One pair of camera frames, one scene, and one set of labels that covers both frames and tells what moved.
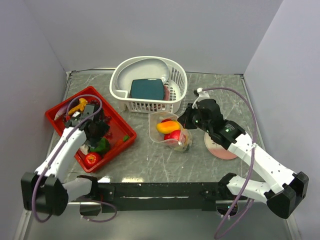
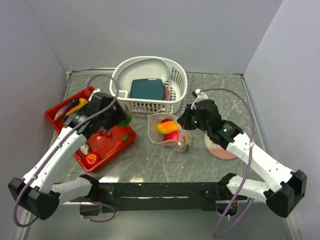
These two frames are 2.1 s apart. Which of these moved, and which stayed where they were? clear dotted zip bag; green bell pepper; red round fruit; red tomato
Moved: green bell pepper
Stayed: clear dotted zip bag; red round fruit; red tomato
